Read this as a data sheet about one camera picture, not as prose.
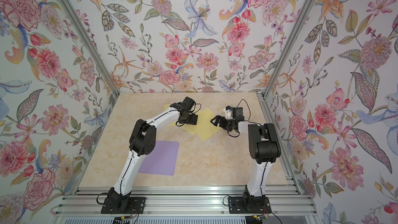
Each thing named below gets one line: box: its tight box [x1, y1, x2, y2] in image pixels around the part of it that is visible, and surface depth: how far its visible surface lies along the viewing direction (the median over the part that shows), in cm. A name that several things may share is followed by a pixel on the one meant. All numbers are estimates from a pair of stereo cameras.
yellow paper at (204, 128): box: [181, 107, 223, 142], surface depth 102 cm
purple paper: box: [137, 140, 180, 176], surface depth 88 cm
